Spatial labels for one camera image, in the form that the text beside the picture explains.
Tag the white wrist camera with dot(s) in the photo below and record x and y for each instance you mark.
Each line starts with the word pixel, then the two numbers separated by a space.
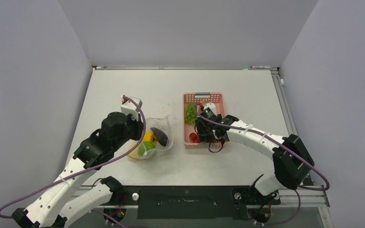
pixel 211 106
pixel 127 107

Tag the red strawberries pile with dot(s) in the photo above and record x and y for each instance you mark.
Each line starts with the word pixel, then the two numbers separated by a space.
pixel 195 138

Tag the pink plastic basket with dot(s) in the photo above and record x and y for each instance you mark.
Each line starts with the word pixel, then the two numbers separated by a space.
pixel 206 97

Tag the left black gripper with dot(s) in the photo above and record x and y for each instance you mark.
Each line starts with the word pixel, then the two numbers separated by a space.
pixel 139 126

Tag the green round fruit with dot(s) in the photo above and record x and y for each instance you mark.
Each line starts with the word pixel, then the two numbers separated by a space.
pixel 146 149

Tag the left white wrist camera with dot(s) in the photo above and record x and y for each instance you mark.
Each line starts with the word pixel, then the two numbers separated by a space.
pixel 127 107

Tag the clear zip top bag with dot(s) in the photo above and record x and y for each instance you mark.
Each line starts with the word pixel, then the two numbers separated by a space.
pixel 164 125

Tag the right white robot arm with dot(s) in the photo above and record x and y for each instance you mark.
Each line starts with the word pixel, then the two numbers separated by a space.
pixel 291 160

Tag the yellow bell pepper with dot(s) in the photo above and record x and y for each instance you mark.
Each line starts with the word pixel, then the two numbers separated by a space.
pixel 149 136

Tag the green grapes bunch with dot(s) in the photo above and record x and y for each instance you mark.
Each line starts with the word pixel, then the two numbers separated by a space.
pixel 190 114

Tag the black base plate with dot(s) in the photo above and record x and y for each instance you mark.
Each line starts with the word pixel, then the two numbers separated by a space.
pixel 192 202

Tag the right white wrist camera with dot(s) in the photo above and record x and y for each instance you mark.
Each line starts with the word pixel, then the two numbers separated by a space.
pixel 211 106

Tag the purple eggplant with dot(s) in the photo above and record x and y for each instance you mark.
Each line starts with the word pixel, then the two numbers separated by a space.
pixel 161 136

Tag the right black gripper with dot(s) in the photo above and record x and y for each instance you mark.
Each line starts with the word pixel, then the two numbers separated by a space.
pixel 205 135

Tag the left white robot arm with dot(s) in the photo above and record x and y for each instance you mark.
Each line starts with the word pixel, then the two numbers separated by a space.
pixel 54 208

